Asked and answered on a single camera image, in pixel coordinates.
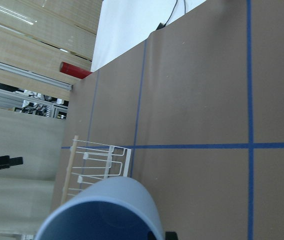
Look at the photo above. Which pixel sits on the light blue plastic cup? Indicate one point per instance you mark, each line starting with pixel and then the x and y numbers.
pixel 116 208

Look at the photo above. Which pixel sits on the red cylinder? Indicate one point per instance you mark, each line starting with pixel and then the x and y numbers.
pixel 73 70

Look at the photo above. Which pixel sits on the white wire cup holder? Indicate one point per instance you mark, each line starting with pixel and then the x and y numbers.
pixel 90 162

